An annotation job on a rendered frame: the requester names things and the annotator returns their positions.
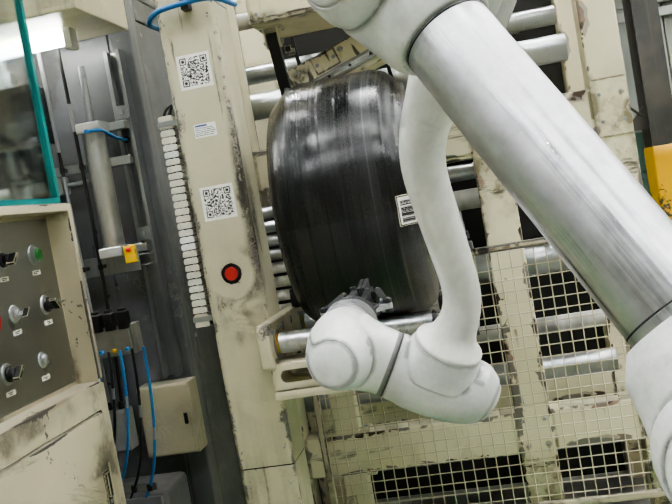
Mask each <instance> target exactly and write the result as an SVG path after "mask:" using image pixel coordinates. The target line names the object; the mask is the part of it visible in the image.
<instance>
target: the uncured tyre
mask: <svg viewBox="0 0 672 504"><path fill-rule="evenodd" d="M405 93H406V90H405V88H404V85H403V83H402V82H400V81H399V80H397V79H396V78H394V77H392V76H391V75H389V74H388V73H386V72H384V71H379V70H365V71H360V72H355V73H350V74H345V75H340V76H335V77H330V78H325V79H320V80H315V81H310V82H305V83H300V84H298V85H296V86H294V87H292V88H290V89H288V90H286V91H285V92H284V94H283V95H282V97H281V98H280V99H279V101H278V102H277V104H276V105H275V107H274V108H273V109H272V111H271V113H270V116H269V120H268V127H267V142H266V151H267V171H268V182H269V191H270V198H271V205H272V211H273V217H274V222H275V228H276V232H277V237H278V242H279V246H280V250H281V254H282V258H283V261H284V265H285V268H286V271H287V275H288V278H289V281H290V283H291V286H292V289H293V291H294V294H295V296H296V298H297V300H298V302H299V304H300V306H301V308H302V309H303V311H304V312H305V313H306V314H307V315H308V316H309V317H310V318H312V319H313V320H315V321H316V322H317V321H318V320H319V319H320V318H321V314H320V309H321V308H323V307H325V306H327V305H328V304H329V303H331V302H332V301H333V300H334V299H335V298H337V297H338V296H339V295H340V294H342V293H347V295H349V294H350V287H354V286H355V287H356V289H357V287H358V284H359V282H360V280H361V279H366V278H368V279H369V284H370V286H373V289H374V288H376V287H380V288H381V290H382V291H383V292H384V294H385V295H386V296H387V297H391V299H392V304H393V310H394V311H393V312H392V313H387V312H383V313H382V311H380V315H379V316H377V318H379V317H386V316H392V315H399V314H406V313H412V312H419V311H425V310H429V309H430V308H431V307H432V306H433V304H434V303H435V302H436V301H437V299H438V298H439V279H438V276H437V273H436V270H435V267H434V265H433V262H432V259H431V257H430V254H429V251H428V248H427V246H426V243H425V240H424V237H423V235H422V232H421V229H420V227H419V224H418V223H415V224H411V225H407V226H403V227H400V222H399V217H398V211H397V206H396V200H395V196H400V195H404V194H408V193H407V190H406V187H405V184H404V180H403V176H402V172H401V166H400V159H399V128H400V121H401V114H402V109H403V104H404V99H405Z"/></svg>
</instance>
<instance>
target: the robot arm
mask: <svg viewBox="0 0 672 504"><path fill-rule="evenodd" d="M307 1H308V3H309V4H310V5H311V6H312V8H313V9H314V10H315V11H316V12H317V13H318V14H319V15H320V16H321V17H322V18H324V19H325V20H326V21H327V22H328V23H330V24H331V25H333V26H335V27H337V28H341V29H343V30H344V31H345V32H346V34H348V35H349V36H351V37H352V38H354V39H355V40H356V41H358V42H359V43H361V44H362V45H363V46H365V47H366V48H367V49H369V50H370V51H371V52H373V53H374V54H375V55H376V56H378V57H379V58H380V59H382V60H383V61H384V62H386V63H387V64H388V65H389V66H390V67H392V68H393V69H395V70H397V71H399V72H402V73H406V74H409V77H408V82H407V88H406V93H405V99H404V104H403V109H402V114H401V121H400V128H399V159H400V166H401V172H402V176H403V180H404V184H405V187H406V190H407V193H408V196H409V199H410V202H411V205H412V207H413V210H414V213H415V216H416V218H417V221H418V224H419V227H420V229H421V232H422V235H423V237H424V240H425V243H426V246H427V248H428V251H429V254H430V257H431V259H432V262H433V265H434V267H435V270H436V273H437V276H438V279H439V282H440V285H441V289H442V295H443V304H442V309H441V312H440V314H439V316H438V317H437V319H436V320H435V321H434V322H432V323H425V324H423V325H421V326H420V327H419V328H418V329H417V331H416V332H415V333H414V334H413V335H412V336H411V335H407V334H404V333H402V332H399V331H397V330H394V329H392V328H390V327H388V326H386V325H384V324H382V323H380V322H378V320H377V316H379V315H380V311H382V313H383V312H387V313H392V312H393V311H394V310H393V304H392V299H391V297H387V296H386V295H385V294H384V292H383V291H382V290H381V288H380V287H376V288H374V289H373V286H370V284H369V279H368V278H366V279H361V280H360V282H359V284H358V287H357V289H356V287H355V286H354V287H350V294H349V295H347V293H342V294H340V295H339V296H338V297H337V298H335V299H334V300H333V301H332V302H331V303H329V304H328V305H327V306H325V307H323V308H321V309H320V314H321V318H320V319H319V320H318V321H317V322H316V323H315V325H314V327H313V328H312V330H311V332H310V335H309V337H308V341H307V346H306V364H307V368H308V371H309V373H310V375H311V376H312V378H313V379H314V380H315V381H316V382H317V383H318V384H319V385H321V386H322V387H324V388H327V389H330V390H335V391H347V390H356V391H363V392H368V393H371V394H375V395H377V396H380V397H383V398H385V399H387V400H389V401H391V402H393V403H395V404H396V405H398V406H400V407H402V408H404V409H407V410H409V411H412V412H415V413H417V414H420V415H423V416H426V417H429V418H433V419H436V420H440V421H444V422H449V423H455V424H475V423H477V422H478V421H481V420H484V419H485V418H487V417H488V416H489V415H490V414H491V412H492V411H493V409H494V408H495V406H496V404H497V402H498V399H499V397H500V393H501V385H500V381H499V377H498V376H497V374H496V372H495V371H494V370H493V368H492V367H491V366H490V365H489V364H488V363H486V362H484V361H482V360H481V358H482V350H481V348H480V346H479V345H478V343H477V342H476V335H477V330H478V326H479V321H480V314H481V291H480V285H479V280H478V275H477V271H476V268H475V264H474V261H473V257H472V254H471V251H470V247H469V244H468V241H467V237H466V234H465V230H464V227H463V224H462V220H461V217H460V214H459V210H458V207H457V204H456V200H455V197H454V194H453V190H452V187H451V183H450V180H449V176H448V170H447V165H446V143H447V138H448V134H449V131H450V129H451V126H452V124H453V123H454V124H455V125H456V126H457V128H458V129H459V130H460V131H461V133H462V134H463V135H464V137H465V138H466V139H467V140H468V142H469V143H470V144H471V145H472V147H473V148H474V149H475V150H476V152H477V153H478V154H479V155H480V157H481V158H482V159H483V161H484V162H485V163H486V164H487V166H488V167H489V168H490V169H491V171H492V172H493V173H494V174H495V176H496V177H497V178H498V180H499V181H500V182H501V183H502V185H503V186H504V187H505V188H506V190H507V191H508V192H509V193H510V195H511V196H512V197H513V198H514V200H515V201H516V202H517V204H518V205H519V206H520V207H521V209H522V210H523V211H524V212H525V214H526V215H527V216H528V217H529V219H530V220H531V221H532V223H533V224H534V225H535V226H536V228H537V229H538V230H539V231H540V233H541V234H542V235H543V236H544V238H545V239H546V240H547V241H548V243H549V244H550V245H551V247H552V248H553V249H554V250H555V252H556V253H557V254H558V255H559V257H560V258H561V259H562V260H563V262H564V263H565V264H566V265H567V267H568V268H569V269H570V271H571V272H572V273H573V274H574V276H575V277H576V278H577V279H578V281H579V282H580V283H581V284H582V286H583V287H584V288H585V290H586V291H587V292H588V293H589V295H590V296H591V297H592V298H593V300H594V301H595V302H596V303H597V305H598V306H599V307H600V308H601V310H602V311H603V312H604V314H605V315H606V316H607V317H608V319H609V320H610V321H611V322H612V324H613V325H614V326H615V327H616V329H617V330H618V331H619V333H620V334H621V335H622V336H623V338H624V339H625V340H626V341H627V343H628V344H629V345H630V346H631V348H632V349H631V350H630V351H629V352H628V354H627V355H626V367H625V386H626V389H627V391H628V393H629V395H630V396H631V398H632V400H633V403H634V405H635V407H636V409H637V412H638V414H639V416H640V418H641V421H642V423H643V425H644V428H645V430H646V433H647V436H648V438H649V441H650V452H651V458H652V463H653V466H654V469H655V473H656V475H657V478H658V480H659V482H660V485H661V487H662V489H663V491H664V492H665V494H666V496H667V498H668V499H669V501H670V502H671V504H672V220H671V219H670V218H669V217H668V215H667V214H666V213H665V212H664V211H663V210H662V209H661V207H660V206H659V205H658V204H657V203H656V202H655V201H654V199H653V198H652V197H651V196H650V195H649V194H648V192H647V191H646V190H645V189H644V188H643V187H642V186H641V184H640V183H639V182H638V181H637V180H636V179H635V178H634V176H633V175H632V174H631V173H630V172H629V171H628V169H627V168H626V167H625V166H624V165H623V164H622V163H621V161H620V160H619V159H618V158H617V157H616V156H615V155H614V153H613V152H612V151H611V150H610V149H609V148H608V146H607V145H606V144H605V143H604V142H603V141H602V140H601V138H600V137H599V136H598V135H597V134H596V133H595V132H594V130H593V129H592V128H591V127H590V126H589V125H588V123H587V122H586V121H585V120H584V119H583V118H582V117H581V115H580V114H579V113H578V112H577V111H576V110H575V109H574V107H573V106H572V105H571V104H570V103H569V102H568V100H567V99H566V98H565V97H564V96H563V95H562V94H561V92H560V91H559V90H558V89H557V88H556V87H555V86H554V84H553V83H552V82H551V81H550V80H549V79H548V77H547V76H546V75H545V74H544V73H543V72H542V71H541V69H540V68H539V67H538V66H537V65H536V64H535V63H534V61H533V60H532V59H531V58H530V57H529V56H528V54H527V53H526V52H525V51H524V50H523V49H522V48H521V46H520V45H519V44H518V43H517V42H516V41H515V40H514V38H513V37H512V36H511V35H510V34H509V33H508V31H507V30H506V28H507V25H508V23H509V20H510V18H511V15H512V12H513V10H514V7H515V4H516V2H517V0H307ZM375 299H376V302H377V303H374V302H373V300H375Z"/></svg>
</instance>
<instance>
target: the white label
mask: <svg viewBox="0 0 672 504"><path fill-rule="evenodd" d="M395 200H396V206H397V211H398V217H399V222H400V227H403V226H407V225H411V224H415V223H418V221H417V218H416V216H415V213H414V210H413V207H412V205H411V202H410V199H409V196H408V194H404V195H400V196H395Z"/></svg>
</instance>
